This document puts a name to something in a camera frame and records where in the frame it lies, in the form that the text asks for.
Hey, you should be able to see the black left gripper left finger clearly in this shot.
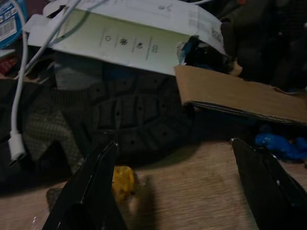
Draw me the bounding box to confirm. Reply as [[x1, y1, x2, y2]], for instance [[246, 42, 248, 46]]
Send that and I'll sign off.
[[42, 140, 126, 230]]

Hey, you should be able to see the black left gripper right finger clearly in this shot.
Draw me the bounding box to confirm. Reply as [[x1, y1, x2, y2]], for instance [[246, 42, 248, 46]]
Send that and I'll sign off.
[[229, 138, 307, 230]]

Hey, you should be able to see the brown corrugated cardboard piece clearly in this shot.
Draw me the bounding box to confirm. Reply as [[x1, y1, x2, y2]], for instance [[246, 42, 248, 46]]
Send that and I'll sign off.
[[173, 65, 307, 126]]

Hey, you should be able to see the yellow crumpled wrapper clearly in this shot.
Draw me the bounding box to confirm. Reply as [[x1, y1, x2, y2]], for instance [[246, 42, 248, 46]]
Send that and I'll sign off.
[[112, 166, 135, 202]]

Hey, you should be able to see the blue and white round package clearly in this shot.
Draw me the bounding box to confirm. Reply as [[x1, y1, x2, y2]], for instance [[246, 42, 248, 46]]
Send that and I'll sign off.
[[0, 0, 31, 50]]

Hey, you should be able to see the black rubber shoe sole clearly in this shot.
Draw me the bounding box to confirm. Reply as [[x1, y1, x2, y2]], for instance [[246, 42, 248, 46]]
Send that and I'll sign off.
[[54, 54, 200, 163]]

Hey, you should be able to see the white and green product box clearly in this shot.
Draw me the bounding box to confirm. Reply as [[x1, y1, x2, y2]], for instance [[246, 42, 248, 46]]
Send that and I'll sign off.
[[23, 0, 228, 77]]

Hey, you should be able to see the dark clothing pile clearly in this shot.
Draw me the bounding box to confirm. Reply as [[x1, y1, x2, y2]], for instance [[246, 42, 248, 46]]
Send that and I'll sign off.
[[203, 0, 307, 93]]

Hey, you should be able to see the white usb charging cable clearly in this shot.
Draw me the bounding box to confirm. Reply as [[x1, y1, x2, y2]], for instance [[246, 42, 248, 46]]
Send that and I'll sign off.
[[7, 0, 212, 167]]

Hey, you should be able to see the dark olive knitted cloth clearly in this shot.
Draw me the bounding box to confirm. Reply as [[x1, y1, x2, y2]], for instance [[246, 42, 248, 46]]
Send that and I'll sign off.
[[0, 78, 101, 192]]

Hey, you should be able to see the blue crumpled plastic glove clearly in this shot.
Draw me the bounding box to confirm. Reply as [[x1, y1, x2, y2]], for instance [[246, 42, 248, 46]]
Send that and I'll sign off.
[[254, 129, 307, 161]]

